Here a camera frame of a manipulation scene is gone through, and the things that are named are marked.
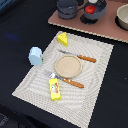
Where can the small grey frying pan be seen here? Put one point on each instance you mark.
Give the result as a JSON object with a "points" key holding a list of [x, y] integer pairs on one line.
{"points": [[100, 9]]}

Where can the yellow butter box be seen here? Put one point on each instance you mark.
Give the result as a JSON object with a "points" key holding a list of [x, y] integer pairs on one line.
{"points": [[54, 89]]}

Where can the round wooden plate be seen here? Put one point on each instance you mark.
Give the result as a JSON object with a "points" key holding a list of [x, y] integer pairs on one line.
{"points": [[68, 66]]}

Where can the wooden handled toy knife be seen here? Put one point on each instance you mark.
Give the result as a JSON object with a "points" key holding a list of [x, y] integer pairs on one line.
{"points": [[79, 56]]}

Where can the wooden handled toy fork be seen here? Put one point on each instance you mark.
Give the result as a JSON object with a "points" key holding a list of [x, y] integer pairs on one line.
{"points": [[66, 80]]}

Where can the dark grey cooking pot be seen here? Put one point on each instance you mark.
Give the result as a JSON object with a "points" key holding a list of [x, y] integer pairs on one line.
{"points": [[67, 9]]}

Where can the red toy tomato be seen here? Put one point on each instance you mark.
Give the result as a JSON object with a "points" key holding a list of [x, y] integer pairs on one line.
{"points": [[90, 9]]}

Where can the yellow cheese wedge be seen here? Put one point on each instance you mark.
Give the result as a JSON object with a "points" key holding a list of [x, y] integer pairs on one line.
{"points": [[62, 38]]}

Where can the cream bowl on stove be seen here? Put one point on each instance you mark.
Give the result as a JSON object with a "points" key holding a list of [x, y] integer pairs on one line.
{"points": [[122, 14]]}

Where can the beige woven placemat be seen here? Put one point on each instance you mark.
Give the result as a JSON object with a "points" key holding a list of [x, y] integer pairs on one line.
{"points": [[76, 105]]}

